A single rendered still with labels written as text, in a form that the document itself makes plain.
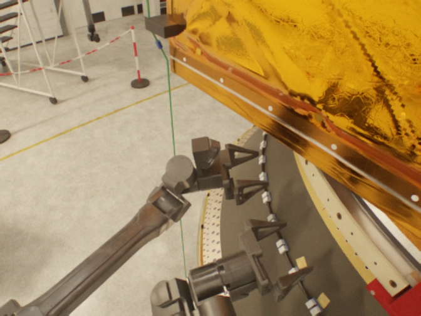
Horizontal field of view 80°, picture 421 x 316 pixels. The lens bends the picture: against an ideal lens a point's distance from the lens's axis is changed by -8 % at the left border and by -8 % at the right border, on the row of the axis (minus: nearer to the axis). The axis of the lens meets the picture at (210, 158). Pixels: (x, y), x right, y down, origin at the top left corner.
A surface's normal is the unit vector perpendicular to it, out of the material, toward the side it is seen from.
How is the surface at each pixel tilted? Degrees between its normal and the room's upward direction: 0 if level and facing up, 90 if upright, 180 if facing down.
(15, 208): 0
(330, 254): 62
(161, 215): 12
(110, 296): 0
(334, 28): 87
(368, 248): 90
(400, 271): 0
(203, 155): 90
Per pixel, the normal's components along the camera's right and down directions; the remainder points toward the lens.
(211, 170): -0.15, -0.71
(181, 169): -0.09, -0.35
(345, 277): -0.81, -0.14
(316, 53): -0.75, 0.42
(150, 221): 0.22, -0.68
